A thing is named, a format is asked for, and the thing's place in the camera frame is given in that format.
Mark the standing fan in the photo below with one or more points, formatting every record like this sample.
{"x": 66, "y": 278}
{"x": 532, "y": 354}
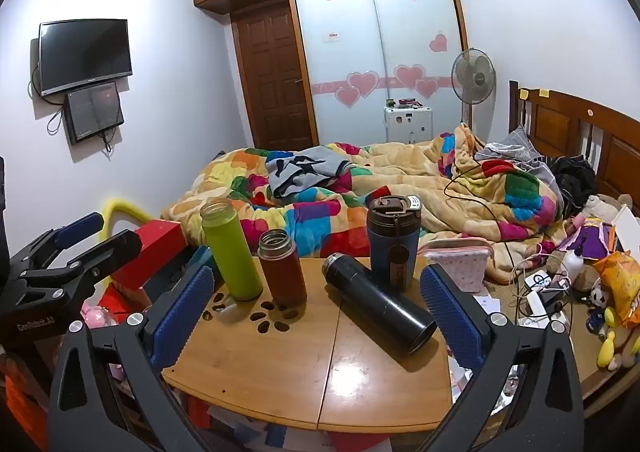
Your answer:
{"x": 473, "y": 77}

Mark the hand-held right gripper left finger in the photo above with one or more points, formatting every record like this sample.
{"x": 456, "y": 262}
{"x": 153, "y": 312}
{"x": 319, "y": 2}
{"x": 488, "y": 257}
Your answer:
{"x": 179, "y": 319}

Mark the pink toy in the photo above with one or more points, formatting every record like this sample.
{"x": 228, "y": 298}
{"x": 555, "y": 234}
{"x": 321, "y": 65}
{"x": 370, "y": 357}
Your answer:
{"x": 97, "y": 316}

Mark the grey pillow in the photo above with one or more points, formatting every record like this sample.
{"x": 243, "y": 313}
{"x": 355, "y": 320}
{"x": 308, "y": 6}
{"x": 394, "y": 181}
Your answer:
{"x": 520, "y": 143}

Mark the white power strip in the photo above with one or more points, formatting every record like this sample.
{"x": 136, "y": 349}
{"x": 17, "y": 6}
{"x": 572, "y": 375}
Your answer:
{"x": 533, "y": 303}

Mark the yellow foam tube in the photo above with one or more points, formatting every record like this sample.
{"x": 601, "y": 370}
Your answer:
{"x": 125, "y": 207}

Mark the white plastic bottle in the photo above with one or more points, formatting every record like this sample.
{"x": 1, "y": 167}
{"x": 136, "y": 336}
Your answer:
{"x": 574, "y": 264}

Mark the sliding wardrobe with heart stickers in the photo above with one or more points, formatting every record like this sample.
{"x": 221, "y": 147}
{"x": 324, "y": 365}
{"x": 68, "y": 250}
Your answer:
{"x": 345, "y": 32}

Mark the red box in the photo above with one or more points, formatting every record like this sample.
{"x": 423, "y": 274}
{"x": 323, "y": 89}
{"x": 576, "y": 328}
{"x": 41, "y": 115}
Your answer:
{"x": 155, "y": 247}

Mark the black thermos cup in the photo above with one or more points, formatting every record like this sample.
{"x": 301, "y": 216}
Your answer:
{"x": 380, "y": 304}

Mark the grey and black garment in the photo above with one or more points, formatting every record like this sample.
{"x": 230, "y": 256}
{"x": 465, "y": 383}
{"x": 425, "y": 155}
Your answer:
{"x": 300, "y": 169}

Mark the orange snack bag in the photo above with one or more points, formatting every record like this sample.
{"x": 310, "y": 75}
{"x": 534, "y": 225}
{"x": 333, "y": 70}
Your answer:
{"x": 620, "y": 277}

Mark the wall television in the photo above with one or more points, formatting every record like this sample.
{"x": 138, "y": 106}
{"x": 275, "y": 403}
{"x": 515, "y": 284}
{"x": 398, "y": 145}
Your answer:
{"x": 85, "y": 54}

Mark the green bottle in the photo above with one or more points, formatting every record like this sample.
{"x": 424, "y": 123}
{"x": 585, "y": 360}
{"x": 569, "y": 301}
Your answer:
{"x": 231, "y": 252}

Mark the beige plush toy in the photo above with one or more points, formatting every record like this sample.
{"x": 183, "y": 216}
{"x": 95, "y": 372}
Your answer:
{"x": 607, "y": 207}

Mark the dark blue lidded tumbler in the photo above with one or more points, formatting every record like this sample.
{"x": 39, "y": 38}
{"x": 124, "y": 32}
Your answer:
{"x": 386, "y": 242}

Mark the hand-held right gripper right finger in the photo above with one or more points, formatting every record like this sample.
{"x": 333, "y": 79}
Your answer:
{"x": 450, "y": 319}

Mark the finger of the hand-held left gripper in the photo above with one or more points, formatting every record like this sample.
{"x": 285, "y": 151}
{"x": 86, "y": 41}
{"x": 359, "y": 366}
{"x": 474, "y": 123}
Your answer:
{"x": 112, "y": 249}
{"x": 80, "y": 231}

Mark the purple doll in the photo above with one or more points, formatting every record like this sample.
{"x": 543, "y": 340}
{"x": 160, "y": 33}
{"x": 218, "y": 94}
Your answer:
{"x": 587, "y": 237}

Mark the yellow plush toy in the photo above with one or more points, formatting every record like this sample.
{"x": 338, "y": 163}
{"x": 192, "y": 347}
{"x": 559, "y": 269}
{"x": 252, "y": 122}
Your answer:
{"x": 617, "y": 337}

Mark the pink pouch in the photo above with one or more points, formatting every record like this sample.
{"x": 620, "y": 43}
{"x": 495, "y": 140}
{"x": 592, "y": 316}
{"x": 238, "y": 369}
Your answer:
{"x": 465, "y": 262}

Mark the brown wooden door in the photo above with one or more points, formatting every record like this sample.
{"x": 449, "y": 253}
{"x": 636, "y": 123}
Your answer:
{"x": 272, "y": 82}

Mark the wooden bed headboard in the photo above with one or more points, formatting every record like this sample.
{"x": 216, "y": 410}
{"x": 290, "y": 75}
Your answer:
{"x": 555, "y": 122}

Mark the black clothing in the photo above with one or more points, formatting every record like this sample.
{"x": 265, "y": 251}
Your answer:
{"x": 575, "y": 182}

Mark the colourful patchwork blanket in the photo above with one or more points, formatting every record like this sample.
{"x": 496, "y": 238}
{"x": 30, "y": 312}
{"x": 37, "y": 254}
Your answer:
{"x": 400, "y": 167}

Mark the brown thermos bottle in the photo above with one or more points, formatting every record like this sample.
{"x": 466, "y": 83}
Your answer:
{"x": 282, "y": 277}

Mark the small dark wall monitor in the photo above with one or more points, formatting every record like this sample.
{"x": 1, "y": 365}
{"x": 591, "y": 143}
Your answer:
{"x": 95, "y": 112}

